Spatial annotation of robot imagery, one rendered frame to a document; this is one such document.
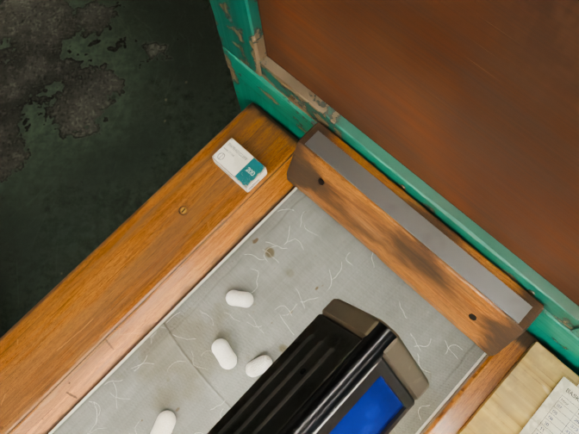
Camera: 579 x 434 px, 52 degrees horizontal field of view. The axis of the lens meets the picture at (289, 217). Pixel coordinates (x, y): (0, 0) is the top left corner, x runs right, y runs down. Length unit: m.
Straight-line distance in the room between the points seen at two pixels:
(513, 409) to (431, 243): 0.20
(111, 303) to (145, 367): 0.08
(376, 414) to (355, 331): 0.05
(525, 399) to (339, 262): 0.25
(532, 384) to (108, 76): 1.44
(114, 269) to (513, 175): 0.46
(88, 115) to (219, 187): 1.07
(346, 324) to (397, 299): 0.36
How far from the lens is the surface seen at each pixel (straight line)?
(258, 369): 0.69
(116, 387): 0.74
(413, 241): 0.61
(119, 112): 1.74
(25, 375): 0.76
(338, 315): 0.37
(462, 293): 0.62
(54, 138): 1.78
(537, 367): 0.70
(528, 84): 0.41
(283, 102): 0.70
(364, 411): 0.35
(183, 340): 0.72
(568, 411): 0.70
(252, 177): 0.71
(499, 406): 0.68
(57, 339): 0.75
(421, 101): 0.50
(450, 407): 0.68
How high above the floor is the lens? 1.44
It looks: 71 degrees down
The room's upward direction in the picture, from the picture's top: 12 degrees counter-clockwise
